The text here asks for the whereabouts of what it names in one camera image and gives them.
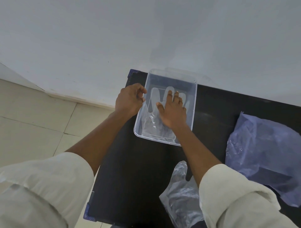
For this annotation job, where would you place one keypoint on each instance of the person's right hand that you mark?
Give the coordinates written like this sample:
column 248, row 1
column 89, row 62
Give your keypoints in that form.
column 174, row 115

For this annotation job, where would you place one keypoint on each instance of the person's left hand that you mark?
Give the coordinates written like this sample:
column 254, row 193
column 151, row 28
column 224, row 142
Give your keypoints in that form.
column 128, row 99

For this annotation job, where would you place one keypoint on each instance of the person's right thumb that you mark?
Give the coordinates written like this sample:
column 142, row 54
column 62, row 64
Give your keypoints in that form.
column 160, row 107

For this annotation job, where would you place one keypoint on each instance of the person's right little finger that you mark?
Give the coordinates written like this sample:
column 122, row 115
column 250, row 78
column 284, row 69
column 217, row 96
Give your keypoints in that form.
column 185, row 109

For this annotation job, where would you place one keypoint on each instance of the person's right middle finger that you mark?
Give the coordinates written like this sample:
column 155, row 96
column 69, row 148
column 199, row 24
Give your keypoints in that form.
column 176, row 97

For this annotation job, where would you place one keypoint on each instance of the person's left fingers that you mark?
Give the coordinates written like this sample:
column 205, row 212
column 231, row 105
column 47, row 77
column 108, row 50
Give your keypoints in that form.
column 140, row 91

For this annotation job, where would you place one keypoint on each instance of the clear plastic glove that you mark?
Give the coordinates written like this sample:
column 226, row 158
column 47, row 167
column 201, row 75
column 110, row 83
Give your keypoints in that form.
column 182, row 197
column 152, row 101

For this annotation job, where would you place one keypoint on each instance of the clear plastic container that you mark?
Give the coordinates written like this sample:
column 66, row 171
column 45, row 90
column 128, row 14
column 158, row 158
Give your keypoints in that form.
column 188, row 89

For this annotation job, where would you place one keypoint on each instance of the person's left forearm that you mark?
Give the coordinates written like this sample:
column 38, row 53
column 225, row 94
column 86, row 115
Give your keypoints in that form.
column 98, row 141

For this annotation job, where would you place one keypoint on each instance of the person's right forearm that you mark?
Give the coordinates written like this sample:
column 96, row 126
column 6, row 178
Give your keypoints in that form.
column 196, row 152

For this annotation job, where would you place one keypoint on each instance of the blue table corner guard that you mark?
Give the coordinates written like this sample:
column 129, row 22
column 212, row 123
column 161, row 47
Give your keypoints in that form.
column 88, row 215
column 130, row 76

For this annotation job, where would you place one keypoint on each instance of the blue plastic bag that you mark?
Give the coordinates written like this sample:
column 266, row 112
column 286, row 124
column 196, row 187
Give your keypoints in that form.
column 263, row 145

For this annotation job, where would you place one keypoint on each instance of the crumpled clear plastic glove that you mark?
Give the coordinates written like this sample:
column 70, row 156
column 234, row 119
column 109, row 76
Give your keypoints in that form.
column 182, row 197

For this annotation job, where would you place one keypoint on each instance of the white shirt sleeve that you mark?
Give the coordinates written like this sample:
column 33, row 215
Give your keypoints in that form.
column 44, row 190
column 237, row 202

